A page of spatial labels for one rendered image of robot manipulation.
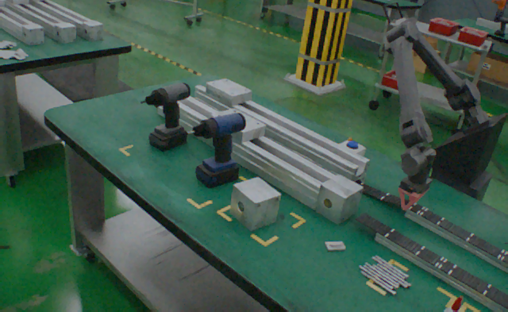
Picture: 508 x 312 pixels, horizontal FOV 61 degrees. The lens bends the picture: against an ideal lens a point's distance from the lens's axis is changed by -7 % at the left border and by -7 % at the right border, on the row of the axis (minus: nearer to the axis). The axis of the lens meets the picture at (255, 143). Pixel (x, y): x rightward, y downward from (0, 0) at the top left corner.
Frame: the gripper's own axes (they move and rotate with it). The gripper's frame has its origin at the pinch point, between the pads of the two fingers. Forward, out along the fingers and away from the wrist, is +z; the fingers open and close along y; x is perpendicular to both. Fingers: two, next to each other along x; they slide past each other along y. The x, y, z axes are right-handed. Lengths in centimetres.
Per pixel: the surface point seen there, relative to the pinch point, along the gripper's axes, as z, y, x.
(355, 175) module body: -1.9, 2.7, -19.6
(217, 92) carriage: -8, 6, -85
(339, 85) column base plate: 77, -280, -200
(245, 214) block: 0, 46, -27
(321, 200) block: -1.5, 24.0, -17.6
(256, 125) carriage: -9, 17, -53
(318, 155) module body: -2.9, 4.1, -34.2
